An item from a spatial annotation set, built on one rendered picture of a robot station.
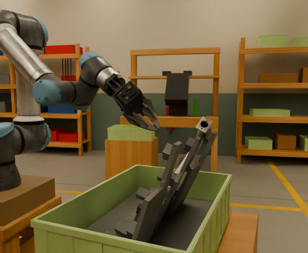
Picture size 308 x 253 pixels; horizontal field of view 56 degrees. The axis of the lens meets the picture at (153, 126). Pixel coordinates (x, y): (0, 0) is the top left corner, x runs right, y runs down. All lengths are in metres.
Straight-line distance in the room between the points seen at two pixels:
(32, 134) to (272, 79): 4.71
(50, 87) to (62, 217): 0.38
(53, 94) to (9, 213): 0.44
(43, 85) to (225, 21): 5.36
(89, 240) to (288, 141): 5.07
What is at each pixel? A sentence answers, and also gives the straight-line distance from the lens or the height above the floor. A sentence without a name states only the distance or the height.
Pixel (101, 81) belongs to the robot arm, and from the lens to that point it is 0.93.
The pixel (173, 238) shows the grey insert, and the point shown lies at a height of 0.85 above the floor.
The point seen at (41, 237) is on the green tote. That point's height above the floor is 0.92.
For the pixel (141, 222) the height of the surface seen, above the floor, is 0.99.
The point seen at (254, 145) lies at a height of 0.34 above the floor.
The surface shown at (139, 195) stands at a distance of 0.80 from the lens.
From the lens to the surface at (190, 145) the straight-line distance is 0.90.
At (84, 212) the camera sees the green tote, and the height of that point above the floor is 0.90.
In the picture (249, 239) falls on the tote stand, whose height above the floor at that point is 0.79.
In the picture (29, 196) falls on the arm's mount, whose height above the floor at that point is 0.91.
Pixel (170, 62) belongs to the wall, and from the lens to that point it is 6.02.
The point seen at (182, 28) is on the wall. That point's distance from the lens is 6.09.
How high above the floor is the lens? 1.28
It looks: 7 degrees down
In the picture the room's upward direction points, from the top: straight up
